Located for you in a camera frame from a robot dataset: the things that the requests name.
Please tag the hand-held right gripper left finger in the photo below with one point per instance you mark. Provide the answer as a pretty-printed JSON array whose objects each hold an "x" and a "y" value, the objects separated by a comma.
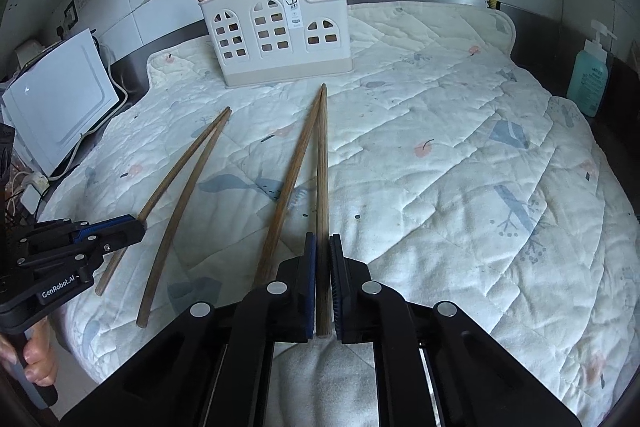
[{"x": 310, "y": 287}]

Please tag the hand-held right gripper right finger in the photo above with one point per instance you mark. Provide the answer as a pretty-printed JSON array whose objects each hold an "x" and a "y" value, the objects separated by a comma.
[{"x": 337, "y": 287}]

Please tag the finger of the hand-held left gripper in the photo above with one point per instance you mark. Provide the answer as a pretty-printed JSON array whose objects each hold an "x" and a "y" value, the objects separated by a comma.
[
  {"x": 112, "y": 223},
  {"x": 100, "y": 252}
]

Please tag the bunch of wooden chopsticks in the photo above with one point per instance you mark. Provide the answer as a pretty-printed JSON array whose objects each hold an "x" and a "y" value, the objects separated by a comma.
[{"x": 175, "y": 218}]

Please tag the cream plastic chopstick holder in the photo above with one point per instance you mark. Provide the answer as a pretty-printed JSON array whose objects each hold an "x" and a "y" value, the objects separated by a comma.
[{"x": 285, "y": 72}]

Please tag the person's left hand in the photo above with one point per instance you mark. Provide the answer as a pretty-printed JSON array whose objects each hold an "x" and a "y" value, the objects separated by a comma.
[{"x": 40, "y": 357}]

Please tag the white power adapter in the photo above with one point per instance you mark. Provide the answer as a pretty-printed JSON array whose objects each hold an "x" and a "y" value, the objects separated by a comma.
[{"x": 29, "y": 199}]

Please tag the cream quilted printed mat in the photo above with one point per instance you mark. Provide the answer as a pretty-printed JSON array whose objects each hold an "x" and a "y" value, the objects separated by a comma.
[{"x": 425, "y": 207}]

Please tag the white microwave oven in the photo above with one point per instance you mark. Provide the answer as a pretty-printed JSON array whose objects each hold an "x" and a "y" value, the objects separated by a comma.
[{"x": 55, "y": 107}]

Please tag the green soap pump bottle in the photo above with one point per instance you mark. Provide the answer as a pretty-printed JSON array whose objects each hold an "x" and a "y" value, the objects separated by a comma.
[{"x": 587, "y": 82}]

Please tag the black wall socket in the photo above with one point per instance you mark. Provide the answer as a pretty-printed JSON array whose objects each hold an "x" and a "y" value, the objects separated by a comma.
[{"x": 71, "y": 12}]

